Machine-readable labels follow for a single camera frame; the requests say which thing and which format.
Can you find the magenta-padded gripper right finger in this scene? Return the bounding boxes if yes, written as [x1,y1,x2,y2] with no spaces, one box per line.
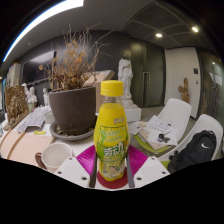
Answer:
[125,144,171,189]

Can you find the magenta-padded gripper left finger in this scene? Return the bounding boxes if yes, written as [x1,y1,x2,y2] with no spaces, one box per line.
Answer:
[53,144,99,189]

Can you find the yellow drink bottle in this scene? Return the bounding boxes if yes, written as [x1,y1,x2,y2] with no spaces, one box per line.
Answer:
[93,79,130,182]

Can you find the stack of papers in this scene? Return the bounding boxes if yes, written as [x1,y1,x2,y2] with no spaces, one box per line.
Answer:
[138,114,179,151]

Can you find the black backpack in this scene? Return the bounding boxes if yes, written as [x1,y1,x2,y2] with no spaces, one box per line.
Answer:
[167,129,218,174]

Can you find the light wooden drawing board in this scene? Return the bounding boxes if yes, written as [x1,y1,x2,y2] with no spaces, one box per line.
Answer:
[0,128,58,168]

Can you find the dark pot with dried plant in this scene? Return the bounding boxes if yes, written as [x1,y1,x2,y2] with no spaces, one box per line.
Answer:
[38,23,114,136]

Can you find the white plastic chair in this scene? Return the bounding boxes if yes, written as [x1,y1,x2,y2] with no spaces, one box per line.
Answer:
[156,97,193,143]
[158,113,224,172]

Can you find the loose printed papers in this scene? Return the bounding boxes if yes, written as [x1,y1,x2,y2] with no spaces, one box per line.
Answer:
[16,106,51,134]

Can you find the small white figurine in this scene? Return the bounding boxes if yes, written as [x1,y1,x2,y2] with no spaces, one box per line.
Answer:
[42,87,51,107]

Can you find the small wooden figure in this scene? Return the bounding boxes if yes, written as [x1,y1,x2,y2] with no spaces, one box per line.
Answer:
[177,77,191,104]

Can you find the white plaster statue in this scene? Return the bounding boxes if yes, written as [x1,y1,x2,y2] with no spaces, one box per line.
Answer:
[117,58,143,123]

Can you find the dark double door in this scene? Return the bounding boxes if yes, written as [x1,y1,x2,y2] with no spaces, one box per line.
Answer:
[129,38,166,108]

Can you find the white display board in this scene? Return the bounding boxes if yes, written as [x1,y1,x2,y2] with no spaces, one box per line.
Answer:
[5,63,22,88]

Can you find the long white ceiling light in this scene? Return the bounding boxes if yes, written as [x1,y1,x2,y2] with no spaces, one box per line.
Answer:
[2,0,84,63]

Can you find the white mug with brown handle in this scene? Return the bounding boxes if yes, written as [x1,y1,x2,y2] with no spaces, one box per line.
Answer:
[34,142,74,173]

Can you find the black wall screen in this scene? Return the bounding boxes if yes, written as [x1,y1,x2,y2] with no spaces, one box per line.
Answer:
[21,50,56,84]

